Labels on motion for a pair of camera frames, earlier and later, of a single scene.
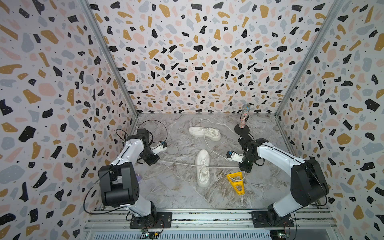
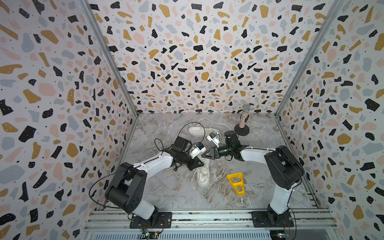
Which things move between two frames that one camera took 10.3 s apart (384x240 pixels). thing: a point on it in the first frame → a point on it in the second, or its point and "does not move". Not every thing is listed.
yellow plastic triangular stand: x=234 y=184 does not move
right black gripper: x=245 y=168 → x=214 y=153
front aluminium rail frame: x=112 y=224 does not move
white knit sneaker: x=202 y=166 does not move
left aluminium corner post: x=107 y=49 does not move
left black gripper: x=150 y=161 → x=195 y=164
